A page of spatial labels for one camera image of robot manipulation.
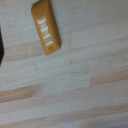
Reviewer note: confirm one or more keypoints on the blue cup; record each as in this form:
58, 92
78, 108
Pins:
1, 50

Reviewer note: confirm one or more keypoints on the orange rectangular block white print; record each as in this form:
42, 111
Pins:
46, 26

